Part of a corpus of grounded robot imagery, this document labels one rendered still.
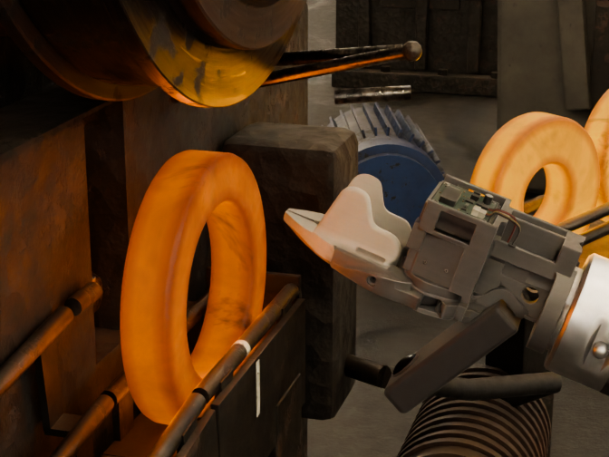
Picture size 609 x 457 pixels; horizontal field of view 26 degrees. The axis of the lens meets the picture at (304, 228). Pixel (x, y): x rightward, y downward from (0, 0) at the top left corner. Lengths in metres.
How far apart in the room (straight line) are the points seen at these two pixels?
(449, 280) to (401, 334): 1.82
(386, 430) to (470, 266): 1.45
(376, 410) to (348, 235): 1.49
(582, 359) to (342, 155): 0.26
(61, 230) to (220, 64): 0.14
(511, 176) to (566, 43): 2.34
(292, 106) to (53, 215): 0.50
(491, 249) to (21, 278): 0.34
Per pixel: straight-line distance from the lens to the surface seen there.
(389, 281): 0.93
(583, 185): 1.29
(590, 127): 1.32
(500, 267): 0.95
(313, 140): 1.05
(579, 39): 3.52
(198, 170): 0.83
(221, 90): 0.79
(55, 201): 0.82
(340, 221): 0.95
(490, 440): 1.17
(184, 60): 0.73
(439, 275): 0.94
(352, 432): 2.35
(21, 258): 0.78
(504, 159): 1.20
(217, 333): 0.93
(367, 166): 2.91
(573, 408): 2.48
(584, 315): 0.92
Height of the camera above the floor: 1.06
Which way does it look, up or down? 18 degrees down
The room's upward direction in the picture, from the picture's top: straight up
